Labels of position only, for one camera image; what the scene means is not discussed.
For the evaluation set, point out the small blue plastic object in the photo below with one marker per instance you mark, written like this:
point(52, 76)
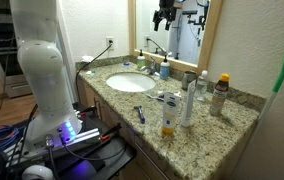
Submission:
point(126, 64)

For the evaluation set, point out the white wall outlet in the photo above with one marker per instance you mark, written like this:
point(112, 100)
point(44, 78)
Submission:
point(110, 42)

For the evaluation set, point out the blue and white toothbrush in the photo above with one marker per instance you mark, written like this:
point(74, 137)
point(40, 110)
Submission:
point(154, 97)

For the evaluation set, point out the white green contact lens case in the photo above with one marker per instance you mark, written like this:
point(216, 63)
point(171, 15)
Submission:
point(90, 72)

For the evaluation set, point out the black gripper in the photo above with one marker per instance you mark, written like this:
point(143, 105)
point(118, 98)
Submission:
point(169, 7)

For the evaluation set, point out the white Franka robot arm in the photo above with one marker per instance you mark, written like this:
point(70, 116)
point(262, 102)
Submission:
point(45, 76)

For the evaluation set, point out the clear bottle white cap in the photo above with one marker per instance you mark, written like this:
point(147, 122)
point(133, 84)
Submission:
point(202, 86)

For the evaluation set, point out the tall slim white tube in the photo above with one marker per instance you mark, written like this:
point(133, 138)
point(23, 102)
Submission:
point(188, 106)

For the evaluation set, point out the grey drawer unit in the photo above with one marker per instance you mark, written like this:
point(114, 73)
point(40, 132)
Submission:
point(17, 86)

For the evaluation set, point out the grey metal cup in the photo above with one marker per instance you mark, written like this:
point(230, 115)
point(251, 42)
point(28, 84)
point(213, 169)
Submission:
point(188, 80)

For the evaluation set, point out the blue razor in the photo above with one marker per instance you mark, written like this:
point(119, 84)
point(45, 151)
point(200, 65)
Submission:
point(140, 114)

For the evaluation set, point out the wood framed mirror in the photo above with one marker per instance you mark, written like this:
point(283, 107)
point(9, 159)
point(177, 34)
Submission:
point(212, 40)

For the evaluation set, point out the black robot cart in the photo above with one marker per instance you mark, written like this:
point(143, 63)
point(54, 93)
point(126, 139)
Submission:
point(112, 156)

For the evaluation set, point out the white lotion tube yellow cap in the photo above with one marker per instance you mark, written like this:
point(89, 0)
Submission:
point(170, 111)

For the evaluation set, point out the white oval sink basin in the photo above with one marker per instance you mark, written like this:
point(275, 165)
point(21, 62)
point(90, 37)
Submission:
point(130, 82)

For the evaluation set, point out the chrome faucet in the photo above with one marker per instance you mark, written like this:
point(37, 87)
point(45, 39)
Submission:
point(152, 69)

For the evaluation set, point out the orange black clamp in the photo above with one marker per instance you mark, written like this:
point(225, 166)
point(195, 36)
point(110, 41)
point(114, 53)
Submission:
point(87, 111)
point(110, 132)

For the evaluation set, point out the blue and white pump bottle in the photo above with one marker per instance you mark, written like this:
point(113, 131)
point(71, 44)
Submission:
point(164, 70)

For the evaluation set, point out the wooden vanity cabinet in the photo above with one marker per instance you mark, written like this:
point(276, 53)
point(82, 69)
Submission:
point(142, 160)

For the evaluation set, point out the white round device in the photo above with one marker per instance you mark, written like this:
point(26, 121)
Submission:
point(37, 173)

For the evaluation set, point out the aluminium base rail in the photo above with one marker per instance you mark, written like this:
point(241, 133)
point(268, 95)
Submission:
point(82, 137)

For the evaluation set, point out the brown spray bottle orange cap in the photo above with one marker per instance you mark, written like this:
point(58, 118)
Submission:
point(219, 96)

